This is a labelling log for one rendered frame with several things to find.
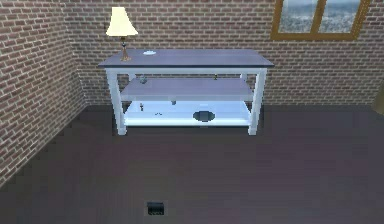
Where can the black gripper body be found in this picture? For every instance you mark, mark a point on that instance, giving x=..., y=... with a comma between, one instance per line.
x=155, y=208

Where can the white tissue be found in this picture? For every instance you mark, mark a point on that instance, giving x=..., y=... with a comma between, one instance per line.
x=149, y=52

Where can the small black object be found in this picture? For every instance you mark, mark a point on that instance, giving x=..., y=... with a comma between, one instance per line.
x=158, y=114

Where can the small dark candlestick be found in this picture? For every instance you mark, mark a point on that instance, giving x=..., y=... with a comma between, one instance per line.
x=141, y=106

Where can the dark grey round dish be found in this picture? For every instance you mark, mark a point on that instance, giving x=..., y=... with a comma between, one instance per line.
x=203, y=116

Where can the small grey object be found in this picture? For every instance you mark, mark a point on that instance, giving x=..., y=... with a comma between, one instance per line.
x=143, y=79

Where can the white table with shelves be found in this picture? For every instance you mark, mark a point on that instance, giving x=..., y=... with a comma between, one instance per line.
x=186, y=60

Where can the cream shade table lamp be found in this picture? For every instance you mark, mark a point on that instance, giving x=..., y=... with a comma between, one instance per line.
x=121, y=23

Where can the olive brown furniture edge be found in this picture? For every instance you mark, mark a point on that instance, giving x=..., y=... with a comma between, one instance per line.
x=379, y=100

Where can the brown framed window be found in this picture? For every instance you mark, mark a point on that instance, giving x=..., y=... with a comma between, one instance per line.
x=319, y=20

